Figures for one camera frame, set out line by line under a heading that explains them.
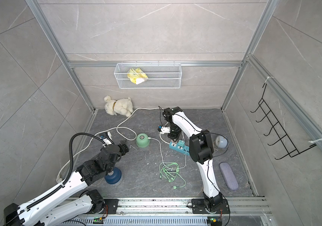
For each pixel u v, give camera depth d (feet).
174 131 2.69
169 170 2.81
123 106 3.59
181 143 2.96
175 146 3.08
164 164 2.87
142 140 2.89
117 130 3.41
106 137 2.05
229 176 2.67
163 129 2.88
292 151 1.91
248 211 2.40
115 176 2.44
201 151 1.88
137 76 2.80
